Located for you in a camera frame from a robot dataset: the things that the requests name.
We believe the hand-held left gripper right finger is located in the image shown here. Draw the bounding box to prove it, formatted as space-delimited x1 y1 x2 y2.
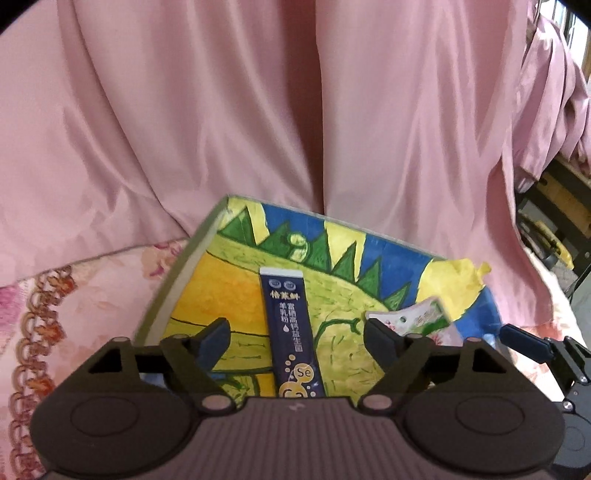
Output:
362 318 509 414

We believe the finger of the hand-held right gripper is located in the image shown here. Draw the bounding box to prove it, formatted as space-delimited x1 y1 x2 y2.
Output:
501 324 561 365

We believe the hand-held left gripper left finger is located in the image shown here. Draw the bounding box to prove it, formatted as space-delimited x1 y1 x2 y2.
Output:
86 318 241 414

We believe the white green snack packet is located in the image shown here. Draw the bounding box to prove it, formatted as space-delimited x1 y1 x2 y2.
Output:
365 298 455 344

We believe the colourful painted board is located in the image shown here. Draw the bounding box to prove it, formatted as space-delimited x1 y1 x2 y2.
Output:
139 195 504 402

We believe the dark blue stick packet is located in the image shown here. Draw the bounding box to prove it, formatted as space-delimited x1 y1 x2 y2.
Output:
259 267 326 398

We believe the yellow black object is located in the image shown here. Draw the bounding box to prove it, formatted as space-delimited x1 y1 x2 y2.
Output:
522 217 575 273

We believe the wooden shelf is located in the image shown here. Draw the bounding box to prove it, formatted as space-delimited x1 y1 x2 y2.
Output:
517 154 591 296

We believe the tied pink curtain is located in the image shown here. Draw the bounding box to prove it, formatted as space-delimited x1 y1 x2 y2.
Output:
510 16 591 195

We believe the window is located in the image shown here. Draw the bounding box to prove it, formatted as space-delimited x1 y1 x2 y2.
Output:
549 0 591 93

